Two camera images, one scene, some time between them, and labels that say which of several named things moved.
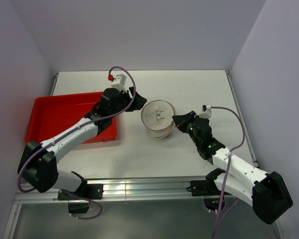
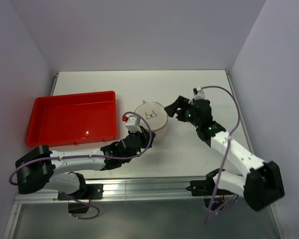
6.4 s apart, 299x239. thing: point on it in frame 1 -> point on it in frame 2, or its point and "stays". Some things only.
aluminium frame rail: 131,189 stays
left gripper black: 135,104 -> 145,137
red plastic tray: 49,115 stays
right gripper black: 181,120 -> 171,109
